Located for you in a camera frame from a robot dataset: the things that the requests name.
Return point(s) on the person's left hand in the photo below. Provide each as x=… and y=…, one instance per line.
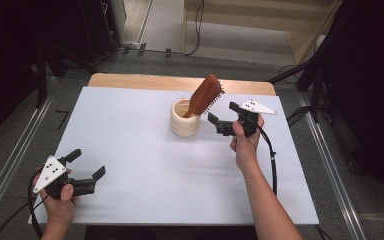
x=60, y=208

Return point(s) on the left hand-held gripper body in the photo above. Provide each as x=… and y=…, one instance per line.
x=51, y=171

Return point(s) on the cream ribbed cup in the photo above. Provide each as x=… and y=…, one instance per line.
x=184, y=125

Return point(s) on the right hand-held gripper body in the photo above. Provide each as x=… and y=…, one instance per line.
x=248, y=116

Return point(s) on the black stand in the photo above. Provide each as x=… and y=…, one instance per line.
x=310, y=83
x=46, y=70

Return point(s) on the metal floor rail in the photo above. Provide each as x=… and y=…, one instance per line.
x=336, y=173
x=13, y=160

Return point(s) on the white table board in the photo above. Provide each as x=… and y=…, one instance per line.
x=146, y=166

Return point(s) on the beige cabinet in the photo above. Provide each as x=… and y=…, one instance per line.
x=246, y=20

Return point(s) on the wooden hairbrush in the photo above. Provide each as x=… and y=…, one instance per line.
x=204, y=95

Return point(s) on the person's right hand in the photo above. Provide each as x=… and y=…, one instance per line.
x=245, y=146

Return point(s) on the wooden table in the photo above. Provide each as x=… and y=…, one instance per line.
x=146, y=81

